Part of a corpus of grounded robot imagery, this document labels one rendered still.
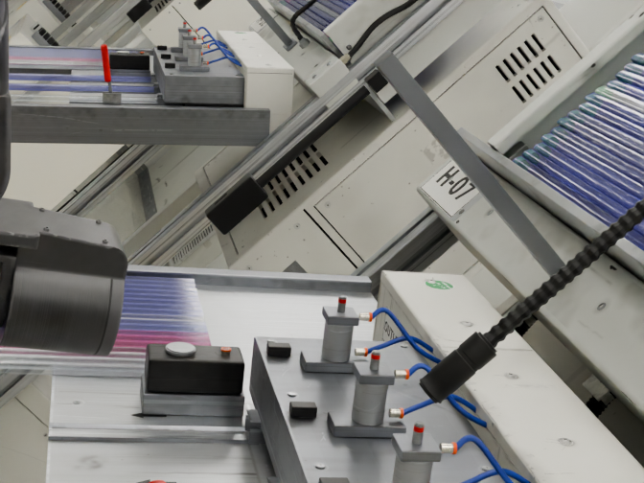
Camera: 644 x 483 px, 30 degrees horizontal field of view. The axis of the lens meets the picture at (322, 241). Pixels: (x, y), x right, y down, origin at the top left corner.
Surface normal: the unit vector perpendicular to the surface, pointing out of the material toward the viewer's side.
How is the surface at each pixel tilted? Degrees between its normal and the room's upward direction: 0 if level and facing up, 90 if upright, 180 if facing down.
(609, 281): 90
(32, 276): 57
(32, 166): 90
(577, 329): 90
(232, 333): 43
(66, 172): 90
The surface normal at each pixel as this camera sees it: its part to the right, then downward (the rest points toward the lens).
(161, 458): 0.11, -0.96
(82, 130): 0.18, 0.29
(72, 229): 0.32, -0.90
